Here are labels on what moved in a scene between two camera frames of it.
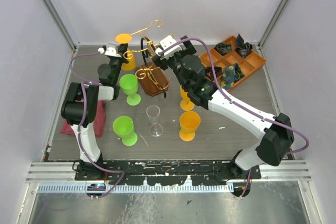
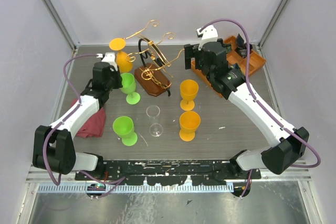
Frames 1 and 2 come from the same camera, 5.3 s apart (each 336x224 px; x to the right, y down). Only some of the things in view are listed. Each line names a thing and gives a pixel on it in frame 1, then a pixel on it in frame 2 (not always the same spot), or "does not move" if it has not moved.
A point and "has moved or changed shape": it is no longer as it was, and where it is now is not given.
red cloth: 99,121 does not move
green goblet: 129,83 does not move
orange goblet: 186,104 does not move
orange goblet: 125,38 has moved or changed shape
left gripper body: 117,63 → 116,82
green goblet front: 123,127 does not move
